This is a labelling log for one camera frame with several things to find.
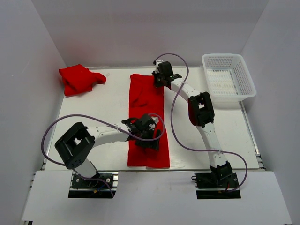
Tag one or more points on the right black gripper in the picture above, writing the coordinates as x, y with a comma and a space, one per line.
156, 85

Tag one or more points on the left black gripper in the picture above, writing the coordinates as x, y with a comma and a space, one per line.
153, 145

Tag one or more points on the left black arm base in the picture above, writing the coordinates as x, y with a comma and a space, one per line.
93, 189

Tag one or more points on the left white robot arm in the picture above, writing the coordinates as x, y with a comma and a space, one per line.
75, 145

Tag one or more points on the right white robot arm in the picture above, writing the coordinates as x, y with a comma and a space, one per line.
201, 115

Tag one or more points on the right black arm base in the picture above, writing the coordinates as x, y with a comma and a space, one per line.
207, 187

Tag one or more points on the folded red t shirt stack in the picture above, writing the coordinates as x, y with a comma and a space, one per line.
78, 79

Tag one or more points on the white plastic basket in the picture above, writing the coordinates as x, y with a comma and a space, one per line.
228, 78

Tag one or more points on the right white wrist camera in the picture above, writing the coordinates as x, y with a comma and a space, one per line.
156, 64

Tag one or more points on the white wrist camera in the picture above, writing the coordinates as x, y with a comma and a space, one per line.
153, 122
156, 64

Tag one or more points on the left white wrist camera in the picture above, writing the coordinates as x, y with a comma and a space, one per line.
153, 122

